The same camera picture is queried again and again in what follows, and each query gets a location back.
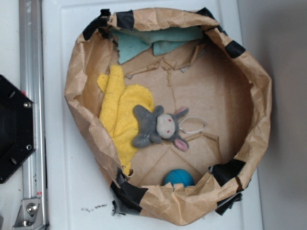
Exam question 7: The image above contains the gray plush bunny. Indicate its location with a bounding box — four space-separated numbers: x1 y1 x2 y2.
132 104 207 152

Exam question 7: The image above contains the brown paper bag bin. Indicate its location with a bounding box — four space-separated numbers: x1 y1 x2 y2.
64 8 272 226

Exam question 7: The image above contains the yellow towel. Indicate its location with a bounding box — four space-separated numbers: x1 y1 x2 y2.
97 65 154 175

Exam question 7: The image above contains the blue ball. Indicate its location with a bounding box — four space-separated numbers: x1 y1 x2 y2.
163 169 195 187

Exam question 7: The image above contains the teal cloth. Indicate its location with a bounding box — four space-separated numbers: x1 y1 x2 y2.
110 26 203 64

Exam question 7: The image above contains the aluminum rail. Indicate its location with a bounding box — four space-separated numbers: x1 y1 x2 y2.
19 0 49 230

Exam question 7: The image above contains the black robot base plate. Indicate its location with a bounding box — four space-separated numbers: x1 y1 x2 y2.
0 75 35 184

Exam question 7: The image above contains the metal corner bracket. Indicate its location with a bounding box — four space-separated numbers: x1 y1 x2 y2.
12 198 43 230

